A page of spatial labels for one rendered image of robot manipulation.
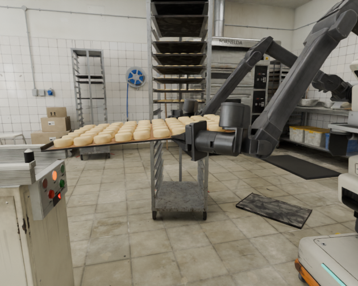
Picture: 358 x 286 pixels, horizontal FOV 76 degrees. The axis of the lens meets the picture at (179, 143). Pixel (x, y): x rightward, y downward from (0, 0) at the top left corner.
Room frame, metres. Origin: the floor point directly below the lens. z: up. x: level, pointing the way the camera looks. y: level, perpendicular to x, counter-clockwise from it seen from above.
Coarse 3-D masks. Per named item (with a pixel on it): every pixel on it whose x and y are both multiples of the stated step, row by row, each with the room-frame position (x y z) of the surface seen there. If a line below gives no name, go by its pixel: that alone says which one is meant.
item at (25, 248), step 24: (0, 192) 0.63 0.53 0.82; (24, 192) 0.66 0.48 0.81; (0, 216) 0.63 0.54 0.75; (24, 216) 0.65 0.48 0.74; (48, 216) 0.79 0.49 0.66; (0, 240) 0.63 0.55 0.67; (24, 240) 0.64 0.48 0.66; (48, 240) 0.77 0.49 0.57; (0, 264) 0.63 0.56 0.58; (24, 264) 0.64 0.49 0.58; (48, 264) 0.75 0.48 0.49; (72, 264) 0.97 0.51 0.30
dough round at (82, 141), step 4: (84, 136) 0.68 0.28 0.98; (88, 136) 0.67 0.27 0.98; (76, 140) 0.64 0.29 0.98; (80, 140) 0.63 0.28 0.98; (84, 140) 0.64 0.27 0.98; (88, 140) 0.65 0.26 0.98; (92, 140) 0.67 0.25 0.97; (76, 144) 0.64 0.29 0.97; (80, 144) 0.63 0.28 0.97; (84, 144) 0.64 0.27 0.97; (88, 144) 0.65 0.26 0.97
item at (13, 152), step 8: (40, 144) 0.95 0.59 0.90; (0, 152) 0.91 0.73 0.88; (8, 152) 0.91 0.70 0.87; (16, 152) 0.92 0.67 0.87; (40, 152) 0.93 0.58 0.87; (48, 152) 0.93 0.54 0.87; (56, 152) 0.94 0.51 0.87; (64, 152) 0.94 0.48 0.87; (0, 160) 0.91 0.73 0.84; (8, 160) 0.91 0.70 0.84
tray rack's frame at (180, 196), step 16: (160, 0) 1.95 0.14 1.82; (176, 0) 1.95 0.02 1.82; (192, 0) 1.95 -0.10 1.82; (160, 112) 2.45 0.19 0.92; (160, 192) 2.16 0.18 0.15; (176, 192) 2.16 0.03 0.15; (192, 192) 2.16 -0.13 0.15; (160, 208) 1.83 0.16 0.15; (176, 208) 1.83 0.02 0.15; (192, 208) 1.83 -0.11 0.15; (208, 208) 1.88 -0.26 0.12
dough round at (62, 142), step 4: (56, 140) 0.64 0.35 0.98; (60, 140) 0.64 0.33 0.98; (64, 140) 0.64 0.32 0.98; (68, 140) 0.64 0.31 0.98; (72, 140) 0.66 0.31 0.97; (56, 144) 0.63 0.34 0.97; (60, 144) 0.63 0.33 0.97; (64, 144) 0.63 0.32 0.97; (68, 144) 0.64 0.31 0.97; (72, 144) 0.66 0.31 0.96
